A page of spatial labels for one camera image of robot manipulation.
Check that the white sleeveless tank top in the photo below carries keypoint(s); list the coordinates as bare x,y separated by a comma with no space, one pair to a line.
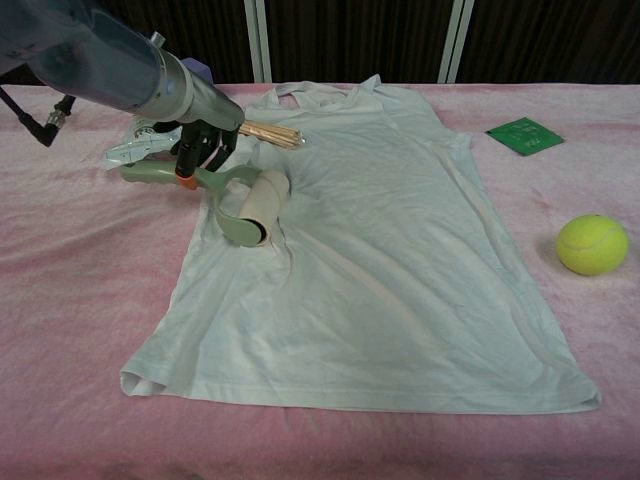
380,280

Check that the white double frame post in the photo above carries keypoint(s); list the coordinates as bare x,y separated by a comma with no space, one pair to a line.
259,40

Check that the white slanted frame post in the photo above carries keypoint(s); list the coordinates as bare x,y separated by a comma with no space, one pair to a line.
454,40

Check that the yellow tennis ball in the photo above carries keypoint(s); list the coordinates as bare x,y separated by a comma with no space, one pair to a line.
592,245

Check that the silver printed snack packet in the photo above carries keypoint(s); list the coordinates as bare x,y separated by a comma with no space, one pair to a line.
140,147

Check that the green flat sachet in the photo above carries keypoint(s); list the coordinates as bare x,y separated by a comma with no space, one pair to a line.
525,136

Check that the bundle of wooden sticks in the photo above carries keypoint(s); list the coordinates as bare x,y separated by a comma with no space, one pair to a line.
275,135

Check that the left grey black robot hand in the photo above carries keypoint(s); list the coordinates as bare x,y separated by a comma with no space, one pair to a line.
215,110

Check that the purple foam cube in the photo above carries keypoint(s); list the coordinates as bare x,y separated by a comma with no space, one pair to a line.
200,69

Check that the pink tablecloth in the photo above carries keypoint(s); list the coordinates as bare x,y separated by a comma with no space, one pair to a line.
75,325

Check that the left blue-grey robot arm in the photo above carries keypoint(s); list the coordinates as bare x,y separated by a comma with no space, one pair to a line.
100,60

